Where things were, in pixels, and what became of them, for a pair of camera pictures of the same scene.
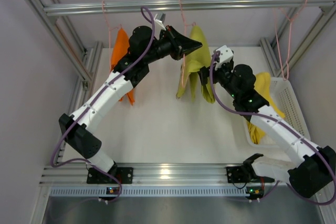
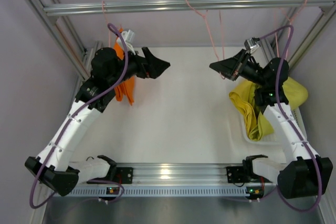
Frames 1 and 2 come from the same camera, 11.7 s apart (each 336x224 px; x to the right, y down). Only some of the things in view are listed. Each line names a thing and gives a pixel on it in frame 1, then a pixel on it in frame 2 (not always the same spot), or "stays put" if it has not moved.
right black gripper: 205,71 -> 239,65
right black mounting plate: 234,174 stays put
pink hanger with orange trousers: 118,27 stays put
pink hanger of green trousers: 193,24 -> 205,15
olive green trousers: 201,57 -> 296,95
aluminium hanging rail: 136,7 stays put
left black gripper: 175,46 -> 143,66
